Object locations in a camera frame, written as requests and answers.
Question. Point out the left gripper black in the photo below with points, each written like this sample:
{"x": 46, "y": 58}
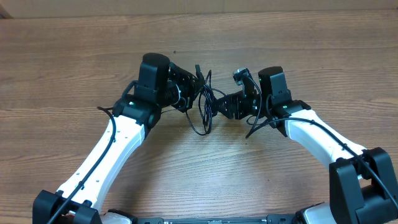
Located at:
{"x": 191, "y": 84}

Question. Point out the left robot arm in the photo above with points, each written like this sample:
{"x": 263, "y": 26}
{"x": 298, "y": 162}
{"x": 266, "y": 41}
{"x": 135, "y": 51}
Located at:
{"x": 79, "y": 200}

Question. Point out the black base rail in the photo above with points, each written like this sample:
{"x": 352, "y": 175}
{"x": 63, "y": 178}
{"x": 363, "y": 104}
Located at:
{"x": 214, "y": 221}

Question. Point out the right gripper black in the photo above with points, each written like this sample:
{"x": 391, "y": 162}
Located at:
{"x": 234, "y": 103}

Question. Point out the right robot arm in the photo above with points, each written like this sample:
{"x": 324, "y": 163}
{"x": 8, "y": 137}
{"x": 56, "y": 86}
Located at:
{"x": 363, "y": 184}

